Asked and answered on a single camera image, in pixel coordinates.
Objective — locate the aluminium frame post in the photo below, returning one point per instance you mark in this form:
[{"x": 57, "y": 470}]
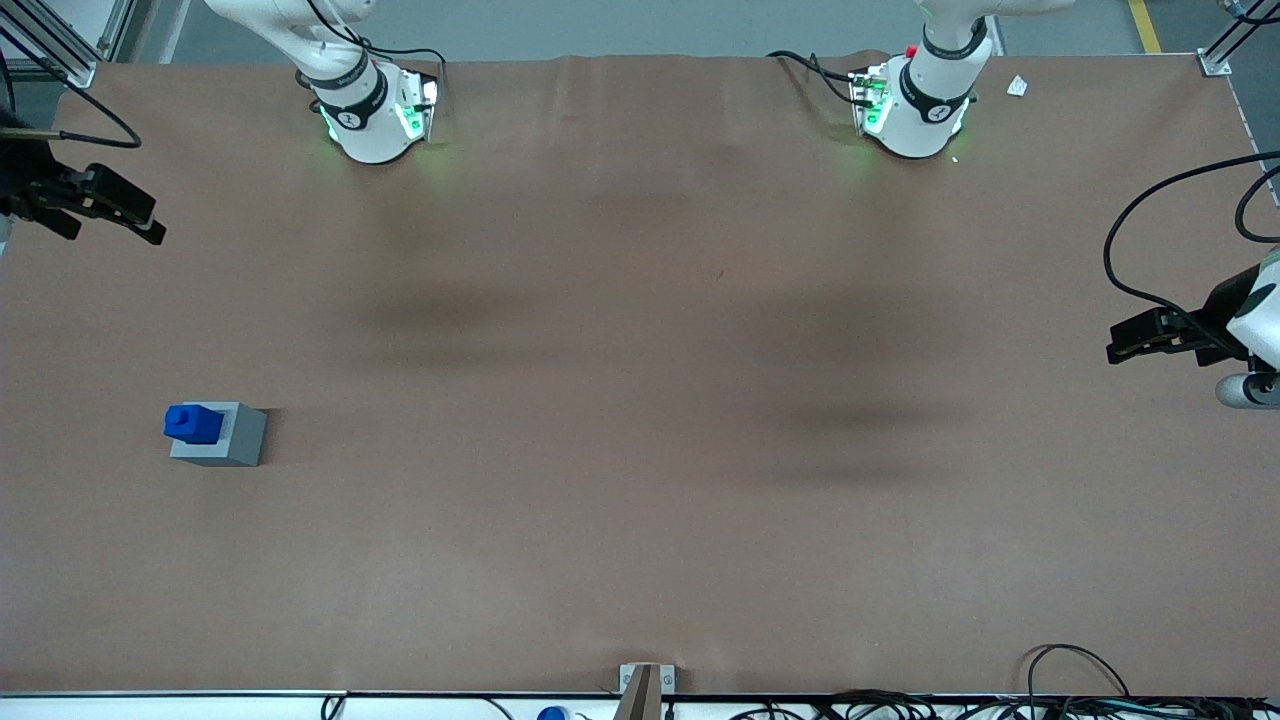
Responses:
[
  {"x": 1215, "y": 65},
  {"x": 78, "y": 72}
]

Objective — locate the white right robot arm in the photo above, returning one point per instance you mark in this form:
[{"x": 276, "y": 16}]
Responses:
[{"x": 370, "y": 125}]

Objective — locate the paper table cover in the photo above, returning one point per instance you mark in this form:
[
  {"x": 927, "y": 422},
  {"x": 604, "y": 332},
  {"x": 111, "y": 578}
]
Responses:
[{"x": 640, "y": 400}]

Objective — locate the blue plastic part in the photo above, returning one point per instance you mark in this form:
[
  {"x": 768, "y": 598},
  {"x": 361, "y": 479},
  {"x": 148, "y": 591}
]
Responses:
[{"x": 195, "y": 425}]

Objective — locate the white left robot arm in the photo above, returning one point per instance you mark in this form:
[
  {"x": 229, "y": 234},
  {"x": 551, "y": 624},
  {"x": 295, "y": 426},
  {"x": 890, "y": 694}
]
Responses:
[{"x": 915, "y": 125}]

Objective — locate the gray square base block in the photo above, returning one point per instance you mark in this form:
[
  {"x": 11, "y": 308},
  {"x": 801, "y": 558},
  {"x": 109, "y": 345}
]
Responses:
[{"x": 245, "y": 442}]

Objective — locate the small white paper scrap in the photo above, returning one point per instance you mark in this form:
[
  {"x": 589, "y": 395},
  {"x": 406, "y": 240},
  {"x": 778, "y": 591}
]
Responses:
[{"x": 1017, "y": 86}]

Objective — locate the brown camera post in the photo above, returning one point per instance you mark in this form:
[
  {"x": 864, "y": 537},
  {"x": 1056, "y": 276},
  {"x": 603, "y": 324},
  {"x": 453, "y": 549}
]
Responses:
[{"x": 640, "y": 695}]

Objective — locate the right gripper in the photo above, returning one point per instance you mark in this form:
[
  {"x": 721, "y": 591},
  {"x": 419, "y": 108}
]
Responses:
[{"x": 24, "y": 184}]

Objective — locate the blue round cap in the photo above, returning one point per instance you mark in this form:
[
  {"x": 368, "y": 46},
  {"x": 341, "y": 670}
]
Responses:
[{"x": 552, "y": 714}]

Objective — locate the gray metal bracket plate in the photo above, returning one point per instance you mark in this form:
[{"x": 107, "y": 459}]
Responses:
[{"x": 668, "y": 680}]

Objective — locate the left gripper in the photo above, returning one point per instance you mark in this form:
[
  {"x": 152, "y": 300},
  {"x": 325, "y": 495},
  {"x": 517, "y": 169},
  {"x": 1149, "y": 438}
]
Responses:
[{"x": 1214, "y": 318}]

